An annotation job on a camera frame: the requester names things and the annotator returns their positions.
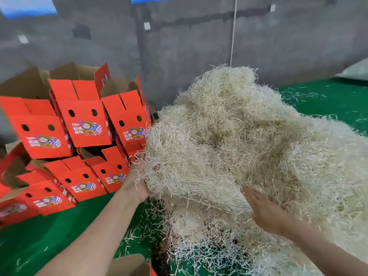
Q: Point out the person's left hand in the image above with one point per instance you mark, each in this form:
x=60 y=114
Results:
x=135 y=186

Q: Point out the person's right hand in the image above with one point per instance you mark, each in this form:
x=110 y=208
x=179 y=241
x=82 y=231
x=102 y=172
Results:
x=265 y=214

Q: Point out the pile of wood wool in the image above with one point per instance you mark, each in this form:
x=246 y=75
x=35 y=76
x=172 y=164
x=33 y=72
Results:
x=259 y=146

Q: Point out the person's right forearm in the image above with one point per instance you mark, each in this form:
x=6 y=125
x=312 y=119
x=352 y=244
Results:
x=328 y=253

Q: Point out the person's left forearm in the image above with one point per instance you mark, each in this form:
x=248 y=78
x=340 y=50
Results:
x=92 y=244

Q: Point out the white sack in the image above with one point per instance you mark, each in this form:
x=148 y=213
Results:
x=355 y=70

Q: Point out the white pole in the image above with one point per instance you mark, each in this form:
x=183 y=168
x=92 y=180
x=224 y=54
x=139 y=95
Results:
x=233 y=31

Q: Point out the small white wall tag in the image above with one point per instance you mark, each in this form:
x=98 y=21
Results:
x=272 y=7
x=23 y=39
x=146 y=25

